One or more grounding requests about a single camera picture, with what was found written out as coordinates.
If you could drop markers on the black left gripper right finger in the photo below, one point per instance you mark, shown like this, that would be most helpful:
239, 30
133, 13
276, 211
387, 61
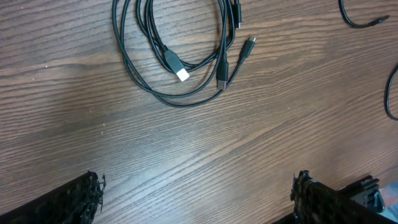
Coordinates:
323, 205

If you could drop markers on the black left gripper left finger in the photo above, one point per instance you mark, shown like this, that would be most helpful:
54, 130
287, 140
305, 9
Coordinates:
77, 201

